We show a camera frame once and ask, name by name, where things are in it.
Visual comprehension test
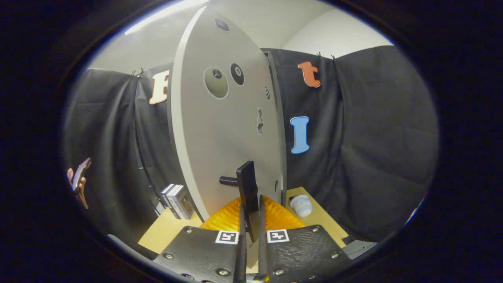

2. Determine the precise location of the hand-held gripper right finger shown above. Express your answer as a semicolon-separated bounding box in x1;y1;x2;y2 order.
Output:
257;195;352;283

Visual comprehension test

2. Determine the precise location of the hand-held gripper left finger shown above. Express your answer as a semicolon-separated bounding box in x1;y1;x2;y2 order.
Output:
152;197;247;283

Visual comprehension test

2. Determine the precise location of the black door handle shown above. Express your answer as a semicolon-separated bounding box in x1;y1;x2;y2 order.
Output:
219;160;261;243

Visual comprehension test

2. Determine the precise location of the grey cover book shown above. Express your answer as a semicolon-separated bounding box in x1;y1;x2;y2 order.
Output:
175;186;195;220

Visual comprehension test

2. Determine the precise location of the white spine book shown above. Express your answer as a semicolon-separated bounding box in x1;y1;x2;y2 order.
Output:
167;185;183;219

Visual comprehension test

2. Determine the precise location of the dark blue book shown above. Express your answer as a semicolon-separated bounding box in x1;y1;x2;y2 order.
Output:
160;184;175;209

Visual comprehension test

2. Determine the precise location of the smartphone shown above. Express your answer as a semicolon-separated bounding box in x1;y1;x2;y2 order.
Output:
72;158;92;192

